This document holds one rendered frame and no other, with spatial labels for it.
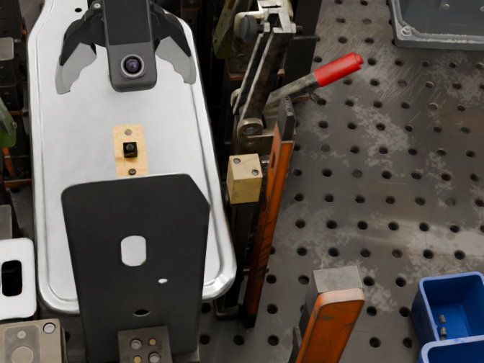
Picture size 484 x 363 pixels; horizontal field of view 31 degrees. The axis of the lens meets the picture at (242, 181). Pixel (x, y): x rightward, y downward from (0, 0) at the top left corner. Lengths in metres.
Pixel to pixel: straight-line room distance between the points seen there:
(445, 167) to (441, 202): 0.07
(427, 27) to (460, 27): 0.06
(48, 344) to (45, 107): 0.35
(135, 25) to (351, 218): 0.66
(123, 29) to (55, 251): 0.29
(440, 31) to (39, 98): 0.81
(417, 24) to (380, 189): 0.35
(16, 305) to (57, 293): 0.05
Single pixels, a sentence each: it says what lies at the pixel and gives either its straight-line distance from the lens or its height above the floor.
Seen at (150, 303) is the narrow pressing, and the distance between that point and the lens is 0.84.
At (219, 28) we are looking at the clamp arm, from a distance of 1.20.
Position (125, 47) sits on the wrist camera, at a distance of 0.85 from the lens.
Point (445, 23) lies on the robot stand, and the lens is 1.66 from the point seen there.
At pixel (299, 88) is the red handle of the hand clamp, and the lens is 1.02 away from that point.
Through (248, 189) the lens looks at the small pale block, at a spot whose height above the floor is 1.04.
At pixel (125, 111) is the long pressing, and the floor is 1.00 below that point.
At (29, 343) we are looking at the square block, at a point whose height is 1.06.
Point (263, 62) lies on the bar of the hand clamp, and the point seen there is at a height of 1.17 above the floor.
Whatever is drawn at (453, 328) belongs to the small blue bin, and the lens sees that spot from 1.36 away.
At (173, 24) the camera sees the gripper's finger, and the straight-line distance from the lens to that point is 0.92.
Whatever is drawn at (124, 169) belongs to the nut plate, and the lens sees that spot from 1.07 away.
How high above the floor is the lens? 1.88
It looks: 56 degrees down
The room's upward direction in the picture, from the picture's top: 8 degrees clockwise
